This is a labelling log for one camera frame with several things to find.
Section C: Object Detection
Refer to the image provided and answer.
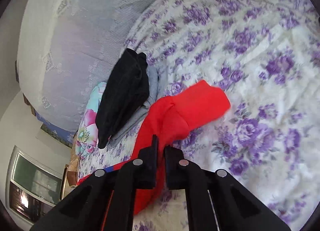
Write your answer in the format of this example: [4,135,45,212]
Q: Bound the red striped track pants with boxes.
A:
[76,79,232,216]

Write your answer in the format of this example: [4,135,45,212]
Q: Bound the brown satin pillow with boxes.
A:
[66,132,79,186]

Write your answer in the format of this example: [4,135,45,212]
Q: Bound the folded teal floral blanket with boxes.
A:
[75,82,106,159]

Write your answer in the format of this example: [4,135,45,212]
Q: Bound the white framed window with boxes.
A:
[5,146,62,224]

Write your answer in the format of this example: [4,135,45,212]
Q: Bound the blue patterned pillow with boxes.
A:
[35,112,75,148]

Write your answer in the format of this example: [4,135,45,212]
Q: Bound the folded black garment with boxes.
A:
[95,49,150,149]

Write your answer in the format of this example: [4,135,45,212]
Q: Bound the folded grey garment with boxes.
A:
[107,67,158,148]

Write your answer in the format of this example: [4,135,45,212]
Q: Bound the purple floral bed quilt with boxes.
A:
[77,0,320,231]

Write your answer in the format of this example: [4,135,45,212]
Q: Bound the lavender lace headboard cover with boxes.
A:
[17,0,155,131]

